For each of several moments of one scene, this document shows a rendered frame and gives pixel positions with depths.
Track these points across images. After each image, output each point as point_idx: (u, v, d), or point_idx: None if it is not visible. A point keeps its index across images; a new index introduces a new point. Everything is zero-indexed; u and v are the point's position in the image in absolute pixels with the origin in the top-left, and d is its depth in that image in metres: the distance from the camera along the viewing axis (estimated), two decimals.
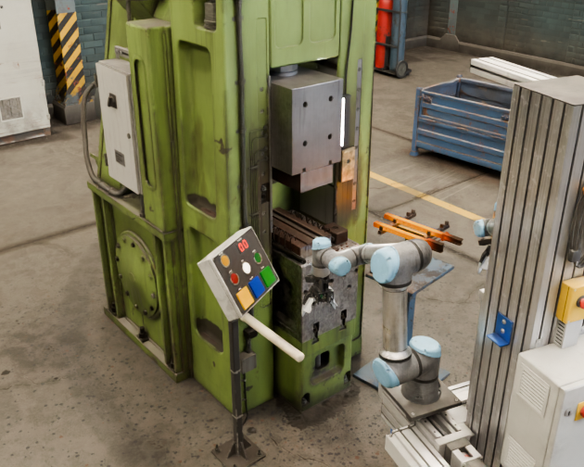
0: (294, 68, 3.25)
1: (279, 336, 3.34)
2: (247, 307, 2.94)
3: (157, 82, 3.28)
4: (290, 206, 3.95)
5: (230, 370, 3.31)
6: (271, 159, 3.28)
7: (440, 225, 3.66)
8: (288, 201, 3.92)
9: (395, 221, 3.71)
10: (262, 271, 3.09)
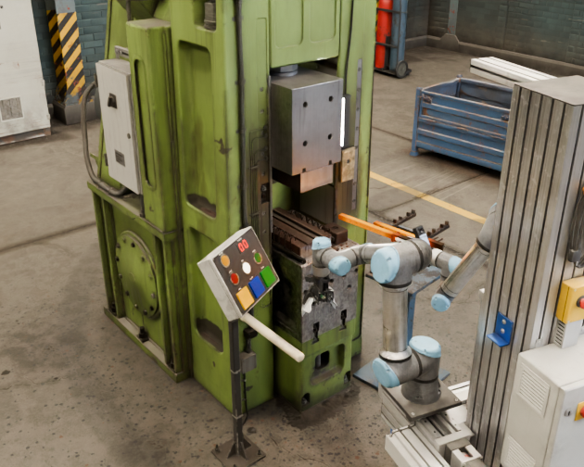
0: (294, 68, 3.25)
1: (279, 336, 3.34)
2: (247, 307, 2.94)
3: (157, 82, 3.28)
4: (290, 206, 3.95)
5: (230, 370, 3.31)
6: (271, 159, 3.28)
7: (440, 225, 3.66)
8: (288, 201, 3.92)
9: (395, 221, 3.71)
10: (262, 271, 3.09)
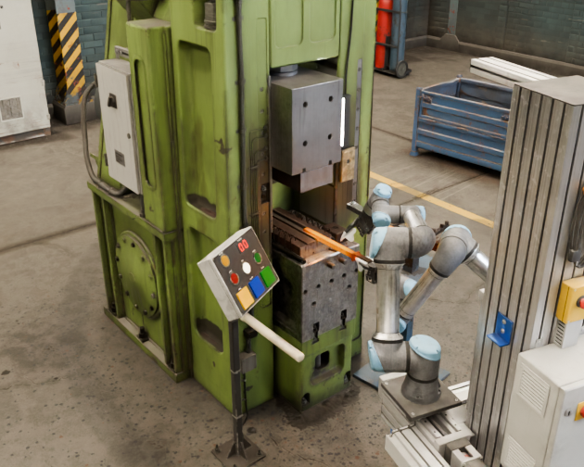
0: (294, 68, 3.25)
1: (279, 336, 3.34)
2: (247, 307, 2.94)
3: (157, 82, 3.28)
4: (290, 206, 3.95)
5: (230, 370, 3.31)
6: (271, 159, 3.28)
7: (440, 225, 3.66)
8: (288, 201, 3.92)
9: None
10: (262, 271, 3.09)
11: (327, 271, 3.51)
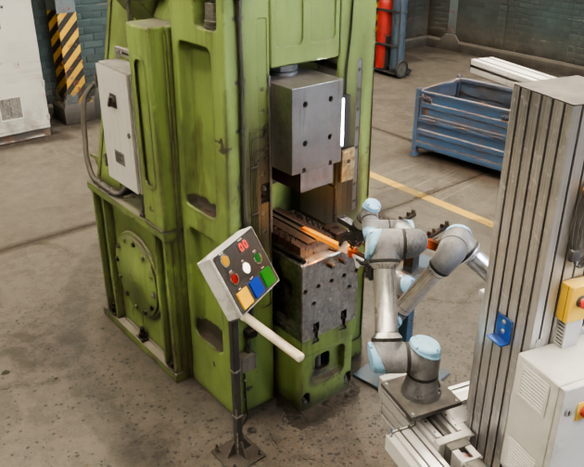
0: (294, 68, 3.25)
1: (279, 336, 3.34)
2: (247, 307, 2.94)
3: (157, 82, 3.28)
4: (290, 206, 3.95)
5: (230, 370, 3.31)
6: (271, 159, 3.28)
7: (440, 225, 3.66)
8: (288, 201, 3.92)
9: None
10: (262, 271, 3.09)
11: (327, 271, 3.51)
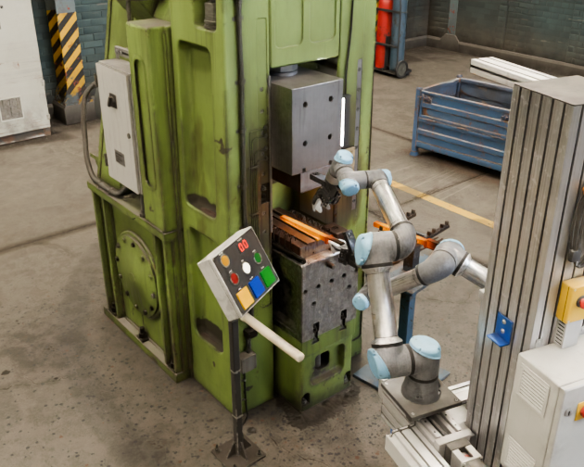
0: (294, 68, 3.25)
1: (279, 336, 3.34)
2: (247, 307, 2.94)
3: (157, 82, 3.28)
4: (290, 206, 3.95)
5: (230, 370, 3.31)
6: (271, 159, 3.28)
7: (440, 225, 3.66)
8: (288, 201, 3.92)
9: None
10: (262, 271, 3.09)
11: (327, 271, 3.51)
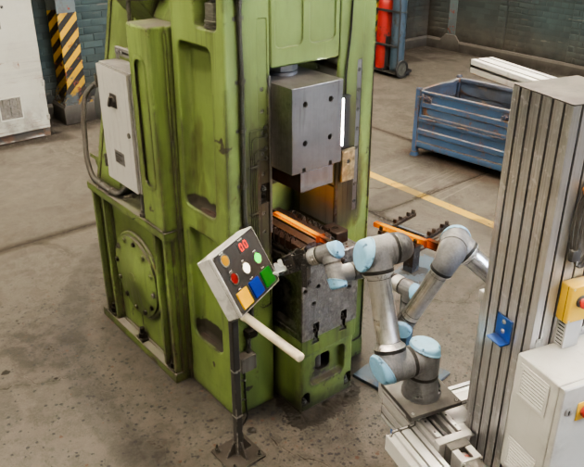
0: (294, 68, 3.25)
1: (279, 336, 3.34)
2: (247, 307, 2.94)
3: (157, 82, 3.28)
4: (290, 206, 3.95)
5: (230, 370, 3.31)
6: (271, 159, 3.28)
7: (440, 225, 3.66)
8: (288, 201, 3.92)
9: (395, 221, 3.71)
10: (262, 271, 3.09)
11: None
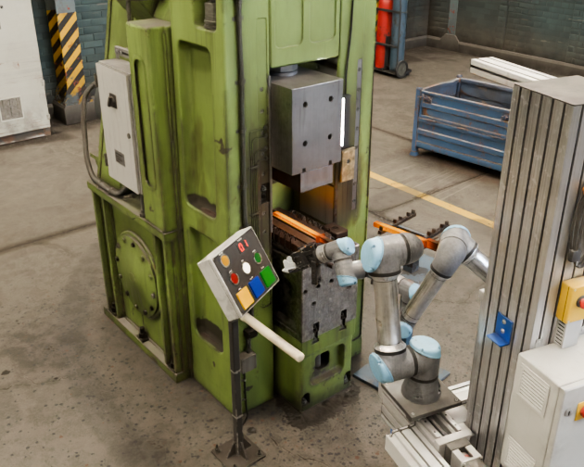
0: (294, 68, 3.25)
1: (279, 336, 3.34)
2: (247, 307, 2.94)
3: (157, 82, 3.28)
4: (290, 206, 3.95)
5: (230, 370, 3.31)
6: (271, 159, 3.28)
7: (440, 225, 3.66)
8: (288, 201, 3.92)
9: (395, 221, 3.71)
10: (262, 271, 3.09)
11: (327, 271, 3.51)
